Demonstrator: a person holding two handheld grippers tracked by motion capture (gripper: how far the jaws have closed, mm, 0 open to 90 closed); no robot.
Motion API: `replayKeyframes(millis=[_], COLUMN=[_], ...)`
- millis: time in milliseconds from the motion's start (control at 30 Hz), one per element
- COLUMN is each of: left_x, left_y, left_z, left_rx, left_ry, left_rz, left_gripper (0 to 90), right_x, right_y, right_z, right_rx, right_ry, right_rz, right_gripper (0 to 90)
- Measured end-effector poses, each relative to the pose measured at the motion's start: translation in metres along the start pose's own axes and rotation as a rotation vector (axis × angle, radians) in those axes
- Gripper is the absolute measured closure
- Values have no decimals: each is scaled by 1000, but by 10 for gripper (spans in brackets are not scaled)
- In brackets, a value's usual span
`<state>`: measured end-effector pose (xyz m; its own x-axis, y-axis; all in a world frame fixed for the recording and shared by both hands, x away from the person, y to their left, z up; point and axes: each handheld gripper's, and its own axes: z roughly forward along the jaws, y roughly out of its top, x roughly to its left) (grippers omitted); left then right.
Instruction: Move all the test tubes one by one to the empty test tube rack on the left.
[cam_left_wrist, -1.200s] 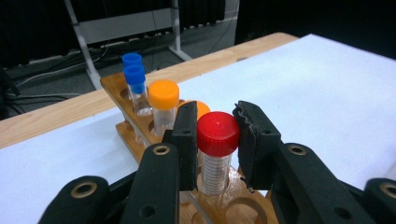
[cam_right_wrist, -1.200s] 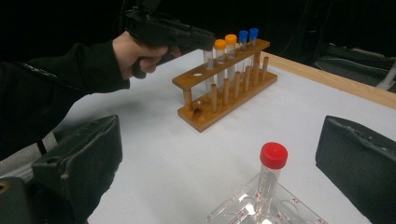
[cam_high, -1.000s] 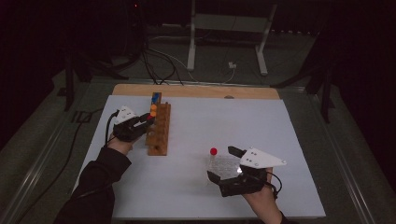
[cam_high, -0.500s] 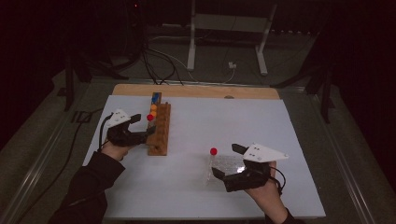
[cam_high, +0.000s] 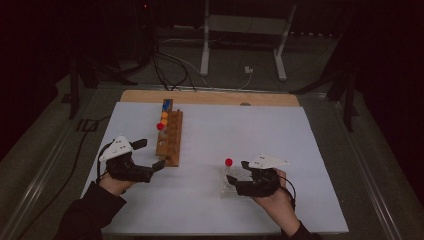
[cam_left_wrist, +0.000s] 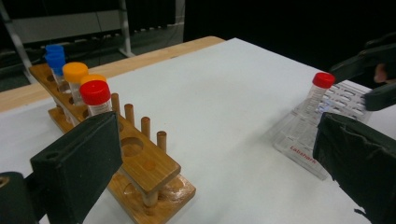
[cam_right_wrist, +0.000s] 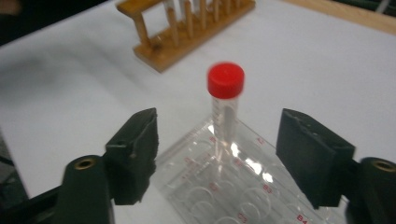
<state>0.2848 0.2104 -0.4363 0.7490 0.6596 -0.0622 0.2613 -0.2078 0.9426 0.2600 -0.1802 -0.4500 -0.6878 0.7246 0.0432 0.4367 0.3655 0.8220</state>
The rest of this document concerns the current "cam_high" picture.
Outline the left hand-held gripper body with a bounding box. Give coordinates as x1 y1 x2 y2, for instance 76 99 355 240
99 134 155 184

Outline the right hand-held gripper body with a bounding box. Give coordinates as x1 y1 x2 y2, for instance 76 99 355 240
234 153 290 198

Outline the clear acrylic test tube rack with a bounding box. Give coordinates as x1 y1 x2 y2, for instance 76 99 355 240
219 165 254 200

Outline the wooden test tube rack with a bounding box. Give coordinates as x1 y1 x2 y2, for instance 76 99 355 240
155 98 184 168

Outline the person's right hand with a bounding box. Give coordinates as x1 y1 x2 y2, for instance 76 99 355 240
253 168 301 234

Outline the person's left hand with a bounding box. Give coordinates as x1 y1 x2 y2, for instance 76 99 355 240
99 173 134 196

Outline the white table mat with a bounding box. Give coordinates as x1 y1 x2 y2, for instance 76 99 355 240
81 101 350 234

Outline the black tripod stand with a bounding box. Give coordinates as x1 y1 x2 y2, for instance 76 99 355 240
60 54 138 120
289 36 360 133

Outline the white metal stand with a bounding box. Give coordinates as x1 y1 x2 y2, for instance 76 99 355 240
199 0 298 82

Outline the power strip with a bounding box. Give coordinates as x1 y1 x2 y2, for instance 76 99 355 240
289 30 335 38

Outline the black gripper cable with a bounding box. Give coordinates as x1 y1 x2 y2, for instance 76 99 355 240
279 176 298 212
95 140 116 184

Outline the long black floor cable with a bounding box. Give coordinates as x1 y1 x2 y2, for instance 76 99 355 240
16 114 113 240

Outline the bundle of black cables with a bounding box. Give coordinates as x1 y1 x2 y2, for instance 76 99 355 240
150 43 198 92

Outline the metal floor rail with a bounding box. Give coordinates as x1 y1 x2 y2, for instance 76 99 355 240
0 88 98 240
96 83 329 99
328 98 404 240

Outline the white floor cable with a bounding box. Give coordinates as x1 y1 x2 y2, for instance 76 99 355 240
158 37 253 92

